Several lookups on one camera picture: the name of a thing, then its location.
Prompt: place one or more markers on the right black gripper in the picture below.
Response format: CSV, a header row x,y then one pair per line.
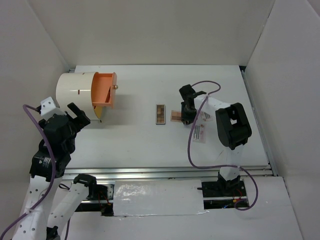
x,y
185,117

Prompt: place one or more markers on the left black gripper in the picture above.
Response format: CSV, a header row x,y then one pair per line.
x,y
81,120

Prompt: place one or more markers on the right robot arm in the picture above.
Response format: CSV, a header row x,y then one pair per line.
x,y
233,131

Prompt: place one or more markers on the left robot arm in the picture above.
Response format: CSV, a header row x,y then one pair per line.
x,y
39,220

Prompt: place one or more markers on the square pink blush palette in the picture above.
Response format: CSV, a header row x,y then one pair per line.
x,y
176,116

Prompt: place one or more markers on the white cylindrical drawer cabinet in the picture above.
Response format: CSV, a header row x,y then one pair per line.
x,y
76,88

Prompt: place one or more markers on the long brown eyeshadow palette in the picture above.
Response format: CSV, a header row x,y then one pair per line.
x,y
160,114

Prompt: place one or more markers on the white cover plate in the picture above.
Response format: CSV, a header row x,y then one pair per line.
x,y
158,198

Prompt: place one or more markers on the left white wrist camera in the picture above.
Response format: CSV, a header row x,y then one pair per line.
x,y
48,108

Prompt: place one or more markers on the aluminium rail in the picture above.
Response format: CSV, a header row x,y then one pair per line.
x,y
160,173

